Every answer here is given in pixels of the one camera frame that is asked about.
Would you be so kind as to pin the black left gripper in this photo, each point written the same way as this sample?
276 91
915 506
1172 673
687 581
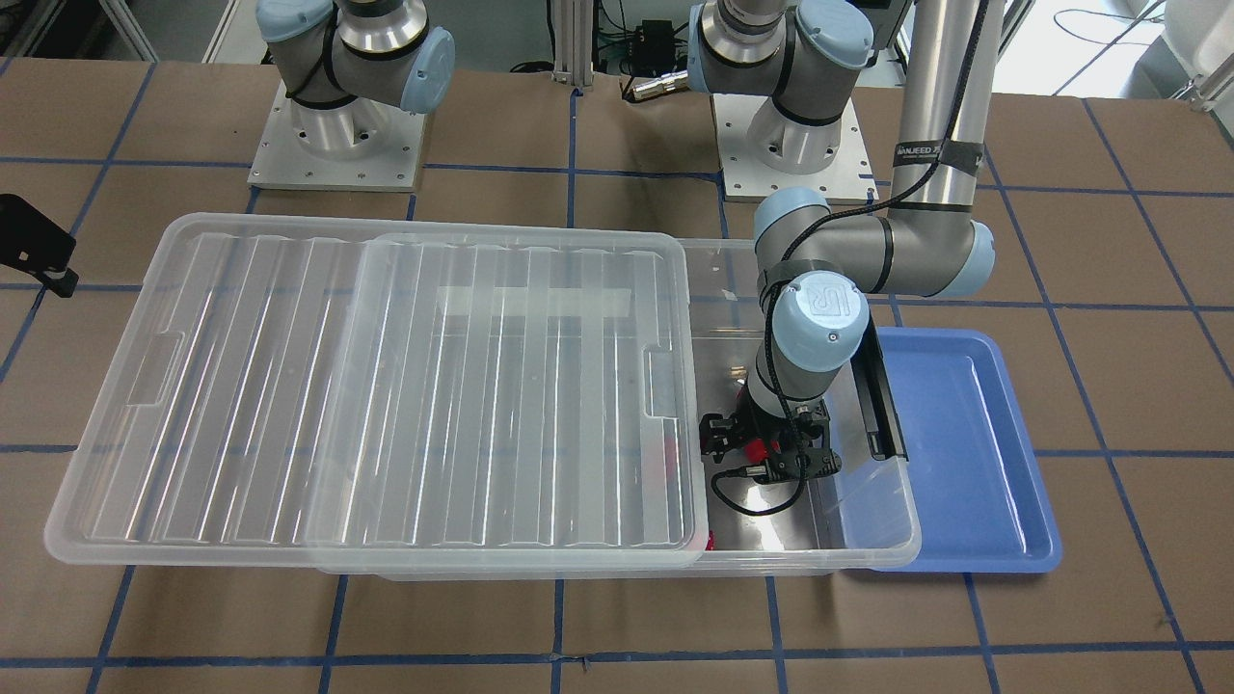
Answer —
716 433

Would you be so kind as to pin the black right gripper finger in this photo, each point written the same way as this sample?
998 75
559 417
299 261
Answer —
31 243

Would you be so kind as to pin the clear plastic box lid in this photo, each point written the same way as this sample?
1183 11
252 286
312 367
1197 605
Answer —
352 396

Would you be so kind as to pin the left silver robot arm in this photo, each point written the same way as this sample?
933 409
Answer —
919 74

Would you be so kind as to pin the clear plastic storage box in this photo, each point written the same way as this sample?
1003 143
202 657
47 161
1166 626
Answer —
783 529

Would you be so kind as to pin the blue plastic tray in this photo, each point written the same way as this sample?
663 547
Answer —
969 496

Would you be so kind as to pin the black electronics box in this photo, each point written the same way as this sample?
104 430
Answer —
654 44

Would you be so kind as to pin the silver metal connector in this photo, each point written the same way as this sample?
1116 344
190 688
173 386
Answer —
640 90

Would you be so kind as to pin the black box latch handle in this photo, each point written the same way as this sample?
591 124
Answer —
878 409

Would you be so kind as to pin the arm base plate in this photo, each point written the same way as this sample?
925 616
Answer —
359 147
762 152

